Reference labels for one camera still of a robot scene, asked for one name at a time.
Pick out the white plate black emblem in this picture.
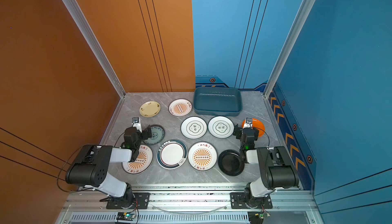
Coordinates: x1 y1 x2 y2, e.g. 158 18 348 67
180 116 207 139
208 116 234 139

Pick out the cream yellow floral plate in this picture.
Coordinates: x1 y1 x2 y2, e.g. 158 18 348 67
139 101 161 118

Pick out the white orange sunburst plate back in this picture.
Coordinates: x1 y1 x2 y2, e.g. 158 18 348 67
168 99 193 117

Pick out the white orange sunburst plate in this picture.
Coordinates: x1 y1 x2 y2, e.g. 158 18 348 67
168 99 193 117
188 141 218 172
122 144 154 175

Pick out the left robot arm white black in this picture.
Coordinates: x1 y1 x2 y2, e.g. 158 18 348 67
65 127 152 209

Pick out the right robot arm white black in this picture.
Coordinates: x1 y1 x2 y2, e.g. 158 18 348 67
233 125 300 208

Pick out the teal plastic bin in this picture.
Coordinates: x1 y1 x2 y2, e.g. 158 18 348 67
193 87 243 116

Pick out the green patterned small plate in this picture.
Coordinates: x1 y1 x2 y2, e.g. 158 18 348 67
143 125 165 145

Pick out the white orange sunburst plate left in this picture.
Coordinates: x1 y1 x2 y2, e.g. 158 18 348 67
122 144 154 175

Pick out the white plate dark green rim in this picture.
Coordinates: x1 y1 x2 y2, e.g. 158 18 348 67
157 140 188 170

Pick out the white orange sunburst plate centre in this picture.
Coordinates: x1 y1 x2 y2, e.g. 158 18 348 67
188 141 218 172

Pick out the left green circuit board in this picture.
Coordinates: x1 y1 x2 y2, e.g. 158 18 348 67
116 212 137 224

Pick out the green circuit board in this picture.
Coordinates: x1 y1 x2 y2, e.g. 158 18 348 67
248 212 271 224
116 212 137 224

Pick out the right green circuit board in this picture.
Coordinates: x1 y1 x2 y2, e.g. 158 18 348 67
248 212 271 224

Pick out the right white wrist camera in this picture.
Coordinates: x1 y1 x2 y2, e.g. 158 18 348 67
243 118 253 129

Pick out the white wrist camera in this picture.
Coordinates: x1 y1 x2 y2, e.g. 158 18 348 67
132 117 143 132
243 118 253 129

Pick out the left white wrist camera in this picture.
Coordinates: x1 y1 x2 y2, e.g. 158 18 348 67
132 117 143 132

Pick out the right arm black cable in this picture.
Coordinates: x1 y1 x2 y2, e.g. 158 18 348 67
253 126 271 147

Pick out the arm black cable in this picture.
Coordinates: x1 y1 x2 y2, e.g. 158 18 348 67
56 145 83 193
253 126 271 147

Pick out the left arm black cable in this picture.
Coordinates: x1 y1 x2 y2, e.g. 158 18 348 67
56 145 83 193

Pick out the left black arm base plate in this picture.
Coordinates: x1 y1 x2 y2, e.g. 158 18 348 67
106 192 150 210

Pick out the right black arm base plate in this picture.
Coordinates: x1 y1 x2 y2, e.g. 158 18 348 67
230 192 273 209

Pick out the aluminium frame rail front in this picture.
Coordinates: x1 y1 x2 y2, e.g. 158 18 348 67
57 183 323 224

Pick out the left aluminium corner post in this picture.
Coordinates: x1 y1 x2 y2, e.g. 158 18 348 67
62 0 126 99

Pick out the aluminium corner post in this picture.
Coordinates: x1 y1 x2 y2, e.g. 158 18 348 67
62 0 126 99
263 0 316 99

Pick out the right aluminium corner post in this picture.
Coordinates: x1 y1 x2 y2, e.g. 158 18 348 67
263 0 316 99

